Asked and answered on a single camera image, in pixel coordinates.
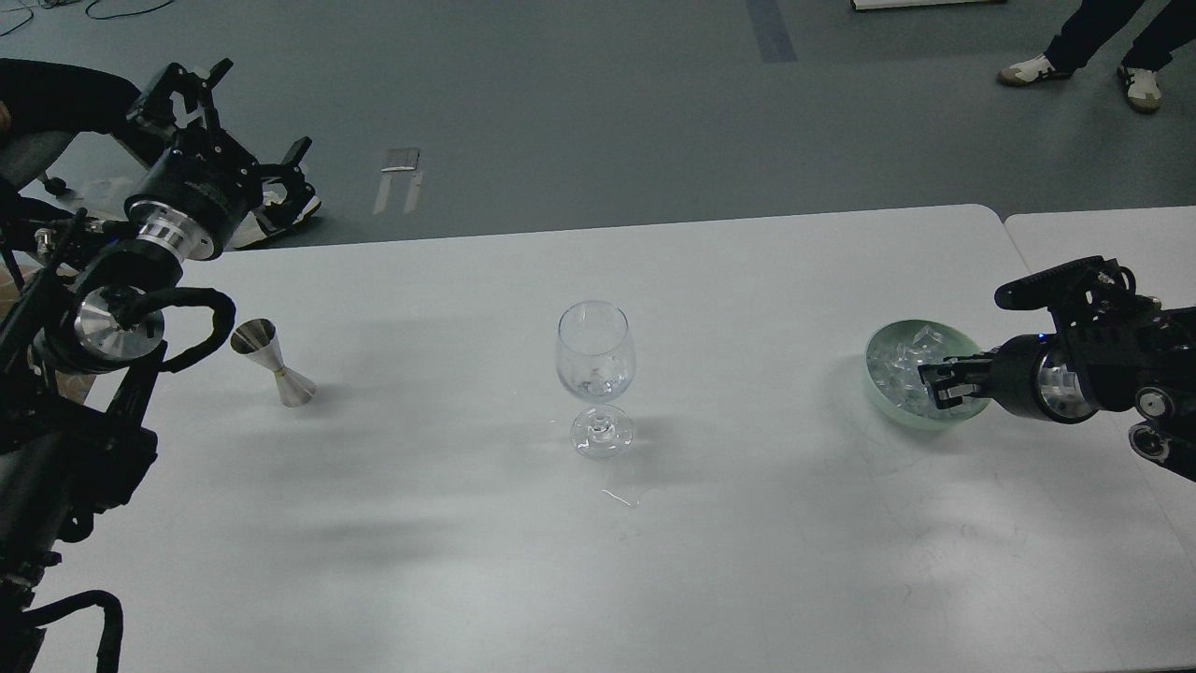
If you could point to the clear wine glass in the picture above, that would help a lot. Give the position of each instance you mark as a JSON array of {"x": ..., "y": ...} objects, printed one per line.
[{"x": 595, "y": 361}]

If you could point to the green bowl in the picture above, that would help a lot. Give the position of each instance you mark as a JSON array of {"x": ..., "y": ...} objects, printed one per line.
[{"x": 883, "y": 397}]

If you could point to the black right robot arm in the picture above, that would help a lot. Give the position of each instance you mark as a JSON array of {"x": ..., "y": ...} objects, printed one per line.
[{"x": 1112, "y": 349}]

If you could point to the ice cubes pile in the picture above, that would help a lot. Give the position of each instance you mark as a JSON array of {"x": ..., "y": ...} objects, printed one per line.
[{"x": 902, "y": 360}]

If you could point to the standing person's feet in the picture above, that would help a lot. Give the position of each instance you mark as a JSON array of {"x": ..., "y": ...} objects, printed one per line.
[{"x": 1090, "y": 27}]

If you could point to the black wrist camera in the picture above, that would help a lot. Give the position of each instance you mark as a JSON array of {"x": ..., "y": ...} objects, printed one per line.
[{"x": 1065, "y": 283}]

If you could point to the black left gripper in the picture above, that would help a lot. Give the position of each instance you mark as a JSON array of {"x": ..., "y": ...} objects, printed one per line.
[{"x": 205, "y": 183}]

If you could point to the steel double jigger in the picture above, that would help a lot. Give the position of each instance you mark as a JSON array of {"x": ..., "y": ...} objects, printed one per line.
[{"x": 258, "y": 341}]

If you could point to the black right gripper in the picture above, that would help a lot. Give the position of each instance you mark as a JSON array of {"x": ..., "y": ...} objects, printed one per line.
[{"x": 1007, "y": 375}]

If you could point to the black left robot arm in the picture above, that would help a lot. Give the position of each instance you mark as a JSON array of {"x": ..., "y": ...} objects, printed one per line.
[{"x": 94, "y": 309}]

